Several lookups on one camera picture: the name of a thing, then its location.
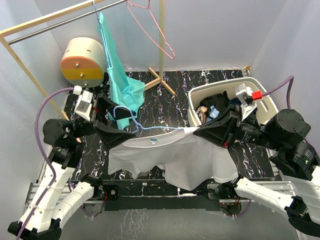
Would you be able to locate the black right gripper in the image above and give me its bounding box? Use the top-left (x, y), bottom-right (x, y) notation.
top-left (191, 103), bottom-right (281, 150)

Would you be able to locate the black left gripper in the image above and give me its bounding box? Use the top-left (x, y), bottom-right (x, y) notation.
top-left (70, 93), bottom-right (137, 146)

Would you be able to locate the blue hanger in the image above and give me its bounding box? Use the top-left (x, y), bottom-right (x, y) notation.
top-left (92, 0), bottom-right (113, 69)
top-left (113, 105), bottom-right (183, 134)

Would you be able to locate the black t shirt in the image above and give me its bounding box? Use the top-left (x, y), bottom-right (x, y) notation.
top-left (197, 91), bottom-right (230, 124)

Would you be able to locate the white t shirt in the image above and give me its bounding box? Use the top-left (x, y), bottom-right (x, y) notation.
top-left (108, 127), bottom-right (239, 191)

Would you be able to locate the pink wire hanger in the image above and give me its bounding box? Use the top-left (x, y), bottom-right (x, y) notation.
top-left (126, 0), bottom-right (176, 60)

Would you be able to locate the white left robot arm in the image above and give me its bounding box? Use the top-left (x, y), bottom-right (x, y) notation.
top-left (8, 93), bottom-right (137, 240)

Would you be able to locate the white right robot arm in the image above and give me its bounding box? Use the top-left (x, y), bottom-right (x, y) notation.
top-left (194, 105), bottom-right (320, 237)

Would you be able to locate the teal t shirt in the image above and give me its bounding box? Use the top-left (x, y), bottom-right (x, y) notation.
top-left (96, 11), bottom-right (146, 131)

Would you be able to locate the blue hanger under teal shirt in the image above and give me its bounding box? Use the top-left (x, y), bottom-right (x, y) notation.
top-left (92, 0), bottom-right (113, 69)

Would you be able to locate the navy blue garment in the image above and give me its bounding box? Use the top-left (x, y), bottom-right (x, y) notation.
top-left (229, 97), bottom-right (257, 122)

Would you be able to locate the cream plastic laundry basket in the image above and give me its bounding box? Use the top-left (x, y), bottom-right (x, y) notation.
top-left (187, 77), bottom-right (279, 127)

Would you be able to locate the cream round drawer cabinet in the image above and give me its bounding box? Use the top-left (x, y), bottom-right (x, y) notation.
top-left (60, 37), bottom-right (107, 88)

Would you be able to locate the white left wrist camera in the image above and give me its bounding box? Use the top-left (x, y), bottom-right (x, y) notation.
top-left (72, 85), bottom-right (93, 122)

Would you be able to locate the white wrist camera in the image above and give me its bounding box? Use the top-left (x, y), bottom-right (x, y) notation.
top-left (235, 83), bottom-right (263, 122)
top-left (72, 85), bottom-right (93, 122)

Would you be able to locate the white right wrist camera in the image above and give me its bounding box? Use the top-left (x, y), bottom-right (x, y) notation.
top-left (235, 83), bottom-right (263, 122)

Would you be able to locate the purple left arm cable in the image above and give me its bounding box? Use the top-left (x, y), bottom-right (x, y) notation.
top-left (14, 86), bottom-right (76, 240)

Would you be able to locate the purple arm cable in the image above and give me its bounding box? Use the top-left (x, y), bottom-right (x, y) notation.
top-left (14, 86), bottom-right (76, 240)
top-left (234, 75), bottom-right (320, 217)

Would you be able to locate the aluminium base frame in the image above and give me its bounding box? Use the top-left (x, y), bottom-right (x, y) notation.
top-left (18, 179), bottom-right (310, 240)

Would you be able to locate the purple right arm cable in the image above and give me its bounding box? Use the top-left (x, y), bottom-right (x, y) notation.
top-left (234, 75), bottom-right (320, 217)

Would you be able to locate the metal clothes rail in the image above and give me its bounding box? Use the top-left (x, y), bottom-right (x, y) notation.
top-left (8, 0), bottom-right (127, 46)

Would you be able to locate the wooden clothes rack frame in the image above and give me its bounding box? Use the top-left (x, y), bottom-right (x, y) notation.
top-left (0, 0), bottom-right (177, 121)

